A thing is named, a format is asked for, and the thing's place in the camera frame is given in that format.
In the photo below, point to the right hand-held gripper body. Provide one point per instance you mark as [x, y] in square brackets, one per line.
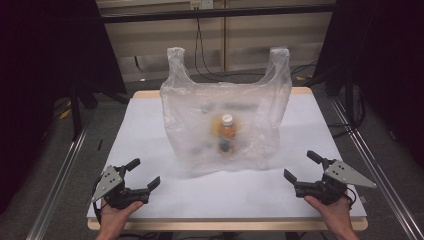
[333, 190]

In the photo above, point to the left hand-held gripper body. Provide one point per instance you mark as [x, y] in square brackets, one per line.
[113, 186]

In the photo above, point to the clear plastic bag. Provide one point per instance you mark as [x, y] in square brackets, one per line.
[193, 116]

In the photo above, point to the person's right hand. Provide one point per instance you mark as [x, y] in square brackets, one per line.
[335, 216]

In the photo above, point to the person's left hand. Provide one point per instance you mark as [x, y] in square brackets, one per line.
[113, 221]

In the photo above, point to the black metal stand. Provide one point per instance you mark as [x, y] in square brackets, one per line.
[348, 96]
[76, 110]

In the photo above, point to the orange bottle with white cap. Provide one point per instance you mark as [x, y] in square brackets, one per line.
[227, 130]

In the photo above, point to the black curtain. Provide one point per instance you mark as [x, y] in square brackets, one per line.
[386, 66]
[40, 83]

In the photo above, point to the black horizontal bar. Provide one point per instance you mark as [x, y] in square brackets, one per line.
[216, 13]

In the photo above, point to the aluminium floor rail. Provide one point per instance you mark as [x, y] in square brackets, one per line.
[56, 186]
[383, 180]

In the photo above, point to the white wall socket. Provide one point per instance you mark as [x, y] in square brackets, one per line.
[201, 4]

